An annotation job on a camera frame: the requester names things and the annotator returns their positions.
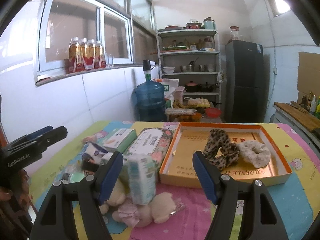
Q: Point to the small window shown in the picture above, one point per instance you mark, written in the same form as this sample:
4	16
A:
279	7

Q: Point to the mint green sponge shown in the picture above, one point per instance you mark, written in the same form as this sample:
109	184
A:
72	177

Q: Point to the white purple tissue pack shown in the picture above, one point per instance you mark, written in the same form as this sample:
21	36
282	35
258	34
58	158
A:
93	153

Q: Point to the dark sauce bottle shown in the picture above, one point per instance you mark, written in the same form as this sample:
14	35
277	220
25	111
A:
304	102

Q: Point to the aluminium sliding window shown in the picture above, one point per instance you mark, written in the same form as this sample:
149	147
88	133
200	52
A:
62	20

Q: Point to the glass jar red lid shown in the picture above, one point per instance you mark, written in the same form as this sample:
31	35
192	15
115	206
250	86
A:
234	33

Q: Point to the pink plastic container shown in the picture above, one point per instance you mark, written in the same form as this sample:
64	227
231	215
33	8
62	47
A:
179	94

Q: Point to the white green tissue box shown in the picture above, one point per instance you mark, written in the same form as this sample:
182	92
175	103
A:
120	140

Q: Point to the black water pump dispenser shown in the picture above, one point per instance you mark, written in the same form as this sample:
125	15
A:
146	67

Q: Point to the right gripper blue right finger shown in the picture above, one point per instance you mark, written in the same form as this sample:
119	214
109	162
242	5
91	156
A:
208	176

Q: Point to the dark grey refrigerator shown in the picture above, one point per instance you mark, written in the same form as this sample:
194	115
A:
245	86

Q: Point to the white ceramic bowl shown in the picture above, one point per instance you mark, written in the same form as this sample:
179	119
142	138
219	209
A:
168	70

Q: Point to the white blue cotton pad pack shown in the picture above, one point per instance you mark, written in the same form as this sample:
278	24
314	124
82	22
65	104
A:
142	178

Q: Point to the blue water jug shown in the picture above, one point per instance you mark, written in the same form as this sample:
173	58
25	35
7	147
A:
150	100

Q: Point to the floral wet wipes pack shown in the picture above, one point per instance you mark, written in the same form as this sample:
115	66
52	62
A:
153	142

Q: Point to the colourful cartoon bed sheet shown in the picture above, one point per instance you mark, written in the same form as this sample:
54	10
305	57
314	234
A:
297	200

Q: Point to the cream floral scrunchie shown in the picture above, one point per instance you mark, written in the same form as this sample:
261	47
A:
255	153

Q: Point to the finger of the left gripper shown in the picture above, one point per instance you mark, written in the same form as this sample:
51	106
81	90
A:
53	136
38	133

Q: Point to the egg tray in bag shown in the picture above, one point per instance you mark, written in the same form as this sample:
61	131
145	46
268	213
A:
197	102

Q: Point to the white metal shelf rack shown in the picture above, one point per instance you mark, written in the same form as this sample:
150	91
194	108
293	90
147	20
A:
196	56

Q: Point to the beige plush bear toy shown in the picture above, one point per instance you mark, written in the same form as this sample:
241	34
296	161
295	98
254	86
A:
159	210

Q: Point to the orange plastic basin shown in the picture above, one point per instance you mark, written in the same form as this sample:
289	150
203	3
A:
213	112

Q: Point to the teal enamel pot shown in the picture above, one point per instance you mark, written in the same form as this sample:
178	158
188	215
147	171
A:
209	23

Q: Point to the leopard print scrunchie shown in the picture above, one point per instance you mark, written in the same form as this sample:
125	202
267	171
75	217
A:
220	151

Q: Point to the white plastic bottle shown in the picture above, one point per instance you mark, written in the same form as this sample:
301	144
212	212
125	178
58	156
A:
313	105

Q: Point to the black wok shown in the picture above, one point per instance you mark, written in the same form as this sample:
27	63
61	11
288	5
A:
208	88

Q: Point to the pack of orange drink bottles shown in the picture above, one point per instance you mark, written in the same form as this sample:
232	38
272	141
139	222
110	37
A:
86	55

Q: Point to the brown cardboard sheet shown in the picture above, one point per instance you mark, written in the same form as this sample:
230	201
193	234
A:
308	75

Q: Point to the wooden cutting board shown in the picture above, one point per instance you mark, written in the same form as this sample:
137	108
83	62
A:
306	120

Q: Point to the white sack bag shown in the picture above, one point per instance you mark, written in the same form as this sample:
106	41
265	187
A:
170	86

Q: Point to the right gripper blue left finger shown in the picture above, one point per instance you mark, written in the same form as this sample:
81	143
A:
103	192

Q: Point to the green yellow detergent bottle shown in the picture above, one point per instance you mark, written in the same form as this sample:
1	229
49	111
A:
317	112

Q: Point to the red lidded black pot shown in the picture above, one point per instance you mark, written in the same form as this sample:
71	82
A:
192	87

